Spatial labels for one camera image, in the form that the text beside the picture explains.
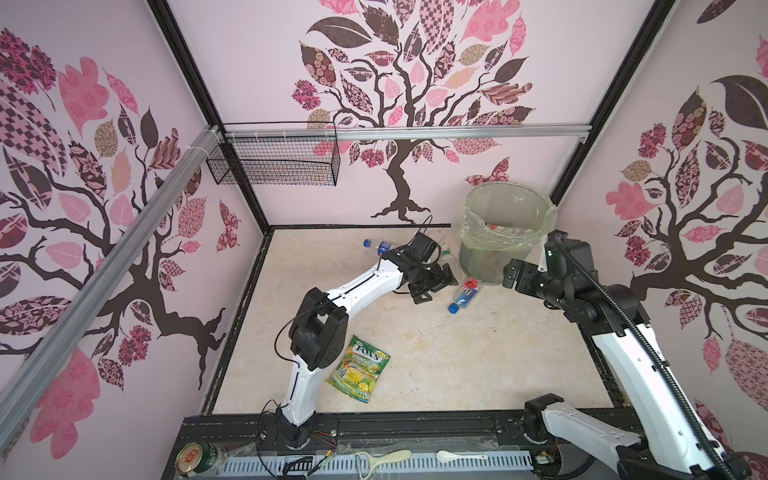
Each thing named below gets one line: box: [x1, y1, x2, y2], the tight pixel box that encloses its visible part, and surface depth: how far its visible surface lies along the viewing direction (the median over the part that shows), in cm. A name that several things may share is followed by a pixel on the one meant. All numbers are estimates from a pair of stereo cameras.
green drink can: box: [175, 441, 219, 475], surface depth 63 cm
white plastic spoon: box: [436, 450, 488, 463], surface depth 71 cm
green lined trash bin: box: [459, 182, 558, 285], surface depth 95 cm
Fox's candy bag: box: [326, 334, 391, 404], surface depth 83 cm
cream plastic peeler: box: [355, 449, 412, 480], surface depth 71 cm
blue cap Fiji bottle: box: [448, 276, 480, 315], surface depth 97 cm
